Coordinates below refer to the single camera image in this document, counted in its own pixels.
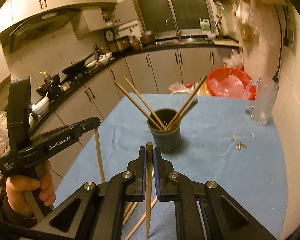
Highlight wooden chopstick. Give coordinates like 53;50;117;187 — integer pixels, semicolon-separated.
114;81;163;131
145;142;153;239
125;197;158;240
94;128;106;183
170;98;198;128
125;77;167;131
124;202;135;219
123;202;138;225
167;75;207;129

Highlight kitchen window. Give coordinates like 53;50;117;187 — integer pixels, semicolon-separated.
133;0;215;37

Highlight person left hand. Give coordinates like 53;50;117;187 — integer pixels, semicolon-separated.
5;160;56;218

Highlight wooden chopstick on mat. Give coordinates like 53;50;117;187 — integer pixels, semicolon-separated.
124;202;135;219
125;197;158;240
123;202;138;225

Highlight dark cylindrical utensil holder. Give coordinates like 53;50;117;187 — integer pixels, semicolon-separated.
147;108;182;153

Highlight blue towel table mat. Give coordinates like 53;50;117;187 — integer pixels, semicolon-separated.
55;94;287;239

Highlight small debris on mat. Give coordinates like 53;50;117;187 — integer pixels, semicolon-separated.
232;133;257;151

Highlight black wok pan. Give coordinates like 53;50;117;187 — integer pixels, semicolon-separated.
62;53;93;76

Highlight range hood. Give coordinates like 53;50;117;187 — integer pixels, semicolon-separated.
9;8;81;53

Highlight white bowl on counter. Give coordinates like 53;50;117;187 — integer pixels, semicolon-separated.
98;52;112;66

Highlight red plastic basket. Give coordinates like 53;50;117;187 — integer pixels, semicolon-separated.
206;67;256;100

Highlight clear glass mug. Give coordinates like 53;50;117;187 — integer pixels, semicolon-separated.
243;76;279;126

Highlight chrome sink faucet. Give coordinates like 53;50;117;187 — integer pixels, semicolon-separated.
172;18;181;41

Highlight green detergent bottle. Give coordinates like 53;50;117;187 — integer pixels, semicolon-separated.
199;18;211;34

